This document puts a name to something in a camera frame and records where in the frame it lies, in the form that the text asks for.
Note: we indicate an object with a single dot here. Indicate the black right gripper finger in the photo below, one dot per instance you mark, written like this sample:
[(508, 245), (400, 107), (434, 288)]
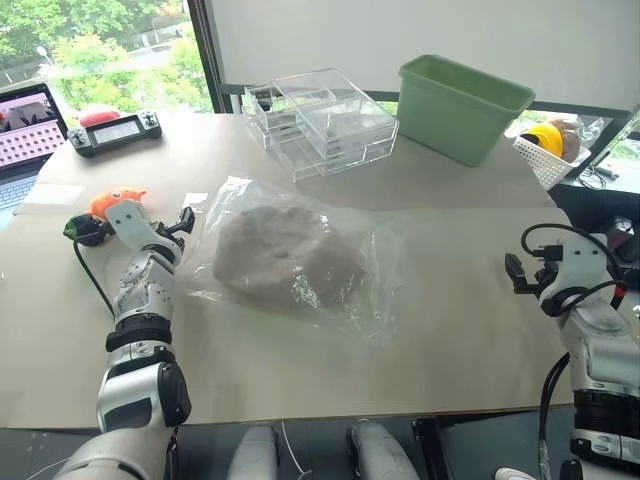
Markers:
[(524, 287), (514, 265)]

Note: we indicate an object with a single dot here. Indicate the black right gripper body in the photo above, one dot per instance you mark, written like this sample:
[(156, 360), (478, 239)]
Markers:
[(545, 272)]

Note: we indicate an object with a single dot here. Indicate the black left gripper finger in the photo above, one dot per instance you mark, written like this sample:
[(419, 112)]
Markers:
[(172, 228), (187, 217)]

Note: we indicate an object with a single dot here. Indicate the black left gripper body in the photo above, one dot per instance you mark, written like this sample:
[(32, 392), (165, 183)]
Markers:
[(167, 243)]

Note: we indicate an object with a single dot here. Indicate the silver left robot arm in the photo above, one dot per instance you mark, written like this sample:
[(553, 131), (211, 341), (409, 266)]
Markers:
[(135, 360)]

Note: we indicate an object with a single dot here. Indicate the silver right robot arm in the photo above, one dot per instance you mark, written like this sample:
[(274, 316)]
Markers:
[(605, 360)]

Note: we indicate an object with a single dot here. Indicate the grey fluffy item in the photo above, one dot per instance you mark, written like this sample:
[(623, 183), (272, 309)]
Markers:
[(287, 252)]

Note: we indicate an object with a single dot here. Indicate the orange plush toy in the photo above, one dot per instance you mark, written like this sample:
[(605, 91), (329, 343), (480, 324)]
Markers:
[(116, 199)]

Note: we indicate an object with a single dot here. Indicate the dark green small object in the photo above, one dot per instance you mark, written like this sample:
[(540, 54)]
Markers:
[(76, 227)]

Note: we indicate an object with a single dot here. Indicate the white perforated plastic basket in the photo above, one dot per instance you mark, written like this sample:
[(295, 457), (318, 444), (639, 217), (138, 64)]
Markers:
[(542, 157)]

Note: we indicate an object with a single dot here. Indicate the black handheld controller with screen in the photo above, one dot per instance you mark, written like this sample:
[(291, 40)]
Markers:
[(115, 131)]

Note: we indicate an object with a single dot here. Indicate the yellow round object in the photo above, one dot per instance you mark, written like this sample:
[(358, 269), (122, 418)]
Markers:
[(547, 137)]

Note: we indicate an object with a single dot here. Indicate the red oval object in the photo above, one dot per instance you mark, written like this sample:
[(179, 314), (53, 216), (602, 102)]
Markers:
[(99, 116)]

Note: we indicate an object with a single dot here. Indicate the brown round object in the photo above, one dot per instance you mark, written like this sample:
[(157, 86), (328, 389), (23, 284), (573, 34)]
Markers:
[(570, 137)]

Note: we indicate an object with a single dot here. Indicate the crinkled clear wrapper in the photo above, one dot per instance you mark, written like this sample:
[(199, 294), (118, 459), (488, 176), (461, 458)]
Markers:
[(592, 127)]

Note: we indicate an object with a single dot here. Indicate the clear acrylic drawer organizer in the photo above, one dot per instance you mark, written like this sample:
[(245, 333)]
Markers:
[(320, 122)]

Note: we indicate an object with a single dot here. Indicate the large clear plastic bag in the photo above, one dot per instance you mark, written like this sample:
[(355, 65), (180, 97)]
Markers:
[(350, 280)]

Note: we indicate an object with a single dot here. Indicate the green plastic bin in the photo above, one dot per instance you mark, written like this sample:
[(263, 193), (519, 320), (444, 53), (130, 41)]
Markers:
[(462, 107)]

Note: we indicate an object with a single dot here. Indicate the open laptop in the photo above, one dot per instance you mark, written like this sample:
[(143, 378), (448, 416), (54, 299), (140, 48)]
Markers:
[(25, 145)]

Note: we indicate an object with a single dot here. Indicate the grey rounded robot leg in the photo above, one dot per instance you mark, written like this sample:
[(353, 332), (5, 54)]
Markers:
[(252, 455), (380, 452)]

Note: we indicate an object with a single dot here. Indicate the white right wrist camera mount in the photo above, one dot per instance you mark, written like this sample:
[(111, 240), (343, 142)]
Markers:
[(577, 262)]

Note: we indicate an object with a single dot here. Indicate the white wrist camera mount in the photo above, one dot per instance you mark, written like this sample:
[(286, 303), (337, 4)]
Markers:
[(577, 262), (127, 220)]

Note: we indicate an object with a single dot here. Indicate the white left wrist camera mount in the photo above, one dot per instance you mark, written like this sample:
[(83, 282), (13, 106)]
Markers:
[(127, 220)]

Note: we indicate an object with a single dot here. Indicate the black table bracket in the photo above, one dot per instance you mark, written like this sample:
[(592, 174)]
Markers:
[(425, 442)]

